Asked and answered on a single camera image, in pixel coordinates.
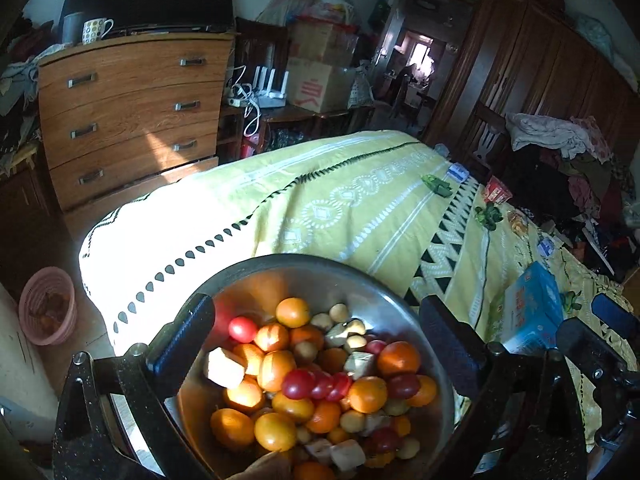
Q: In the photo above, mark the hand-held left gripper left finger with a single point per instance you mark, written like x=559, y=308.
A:
x=182, y=340

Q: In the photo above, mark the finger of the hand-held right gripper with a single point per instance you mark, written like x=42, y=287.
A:
x=615, y=312
x=580, y=340

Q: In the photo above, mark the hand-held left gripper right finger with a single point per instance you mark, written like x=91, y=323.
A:
x=445, y=340

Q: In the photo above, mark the heap of brown longans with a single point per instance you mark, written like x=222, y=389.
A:
x=352, y=420

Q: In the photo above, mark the heap of red cherry tomatoes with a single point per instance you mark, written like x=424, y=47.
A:
x=299, y=384

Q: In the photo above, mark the pile of oranges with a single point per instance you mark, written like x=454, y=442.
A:
x=272, y=430

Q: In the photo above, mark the large metal bowl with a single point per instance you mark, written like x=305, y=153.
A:
x=300, y=280

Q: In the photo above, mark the small green toy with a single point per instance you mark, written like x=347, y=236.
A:
x=572, y=300

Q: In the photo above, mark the green white carton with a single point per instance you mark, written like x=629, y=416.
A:
x=496, y=317

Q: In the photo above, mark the blue cardboard box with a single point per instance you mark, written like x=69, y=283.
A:
x=532, y=305

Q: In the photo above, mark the small blue white packet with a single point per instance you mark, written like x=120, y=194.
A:
x=546, y=246

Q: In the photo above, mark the pile of mixed clothes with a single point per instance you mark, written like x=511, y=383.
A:
x=585, y=185

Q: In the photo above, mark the orange snack packet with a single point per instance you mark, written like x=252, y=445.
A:
x=518, y=222

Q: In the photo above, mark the brown fruit scraps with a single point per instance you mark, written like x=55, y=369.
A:
x=50, y=305

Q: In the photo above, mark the pink plastic basket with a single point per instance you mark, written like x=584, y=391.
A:
x=35, y=290

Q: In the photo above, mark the red snack packet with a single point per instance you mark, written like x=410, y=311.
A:
x=496, y=191

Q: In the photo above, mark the white box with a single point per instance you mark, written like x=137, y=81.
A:
x=20, y=370

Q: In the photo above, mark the yellow patterned bedsheet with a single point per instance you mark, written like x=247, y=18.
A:
x=325, y=200

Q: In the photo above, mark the white garment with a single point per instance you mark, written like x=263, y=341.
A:
x=545, y=130

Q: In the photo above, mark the wooden chair with pale splat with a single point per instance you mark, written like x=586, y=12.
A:
x=487, y=145

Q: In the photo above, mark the dark wooden cabinet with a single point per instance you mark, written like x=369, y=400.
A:
x=25, y=210

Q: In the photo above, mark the wooden chest of drawers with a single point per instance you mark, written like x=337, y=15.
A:
x=130, y=110

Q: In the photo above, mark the dark wooden side table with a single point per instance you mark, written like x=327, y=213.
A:
x=300, y=115

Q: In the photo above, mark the white router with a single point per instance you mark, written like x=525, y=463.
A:
x=272, y=100

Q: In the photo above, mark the white patterned plastic bag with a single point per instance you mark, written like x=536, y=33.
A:
x=360, y=90

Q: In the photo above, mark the brown wooden wardrobe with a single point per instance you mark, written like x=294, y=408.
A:
x=525, y=60

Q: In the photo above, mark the pale green bundle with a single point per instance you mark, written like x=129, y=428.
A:
x=595, y=35

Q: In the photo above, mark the cardboard box with red print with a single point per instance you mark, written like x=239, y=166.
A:
x=315, y=87

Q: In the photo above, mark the heap of cloths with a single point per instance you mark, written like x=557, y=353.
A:
x=20, y=90

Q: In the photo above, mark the dark wooden chair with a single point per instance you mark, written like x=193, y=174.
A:
x=260, y=45

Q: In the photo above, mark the polka dot mug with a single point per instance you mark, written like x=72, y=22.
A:
x=95, y=31

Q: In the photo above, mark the plain cardboard box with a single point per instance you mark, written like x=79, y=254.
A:
x=315, y=40

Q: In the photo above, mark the grey metal cup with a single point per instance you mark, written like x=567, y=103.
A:
x=72, y=27

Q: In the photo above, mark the heap of plastic bags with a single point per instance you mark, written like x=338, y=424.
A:
x=320, y=5

